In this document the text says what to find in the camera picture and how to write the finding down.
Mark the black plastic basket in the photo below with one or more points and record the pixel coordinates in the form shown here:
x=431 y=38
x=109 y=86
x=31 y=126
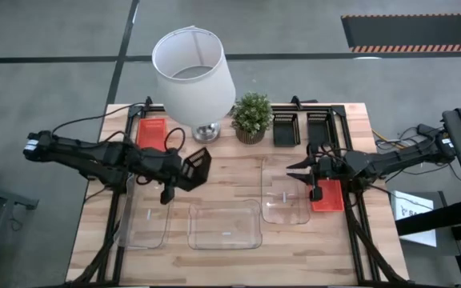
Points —
x=286 y=134
x=198 y=164
x=319 y=128

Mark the white printed sign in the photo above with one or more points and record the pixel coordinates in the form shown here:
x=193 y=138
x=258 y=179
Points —
x=408 y=206

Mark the black orange-striped floor mat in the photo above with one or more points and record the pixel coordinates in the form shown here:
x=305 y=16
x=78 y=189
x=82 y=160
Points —
x=414 y=32

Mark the orange plastic basket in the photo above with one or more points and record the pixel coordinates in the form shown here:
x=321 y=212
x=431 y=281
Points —
x=330 y=198
x=150 y=134

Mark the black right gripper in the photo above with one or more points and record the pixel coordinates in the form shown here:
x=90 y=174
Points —
x=328 y=168

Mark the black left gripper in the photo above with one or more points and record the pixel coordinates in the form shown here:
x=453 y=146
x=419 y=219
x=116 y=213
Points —
x=168 y=168

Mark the white-shade chrome table lamp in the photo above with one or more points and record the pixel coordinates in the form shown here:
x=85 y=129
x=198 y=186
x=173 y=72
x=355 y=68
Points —
x=194 y=96

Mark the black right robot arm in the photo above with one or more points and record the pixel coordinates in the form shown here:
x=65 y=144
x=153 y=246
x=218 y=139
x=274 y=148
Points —
x=394 y=158

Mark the clear plastic bin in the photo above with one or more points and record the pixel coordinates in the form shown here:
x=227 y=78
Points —
x=146 y=232
x=224 y=224
x=282 y=208

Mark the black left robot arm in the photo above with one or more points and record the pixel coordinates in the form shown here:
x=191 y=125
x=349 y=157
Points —
x=94 y=154

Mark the green plant in striped pot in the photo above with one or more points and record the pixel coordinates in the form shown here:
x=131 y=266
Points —
x=251 y=114

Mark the black power adapter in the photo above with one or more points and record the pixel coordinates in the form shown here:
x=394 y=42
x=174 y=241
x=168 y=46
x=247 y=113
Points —
x=426 y=130

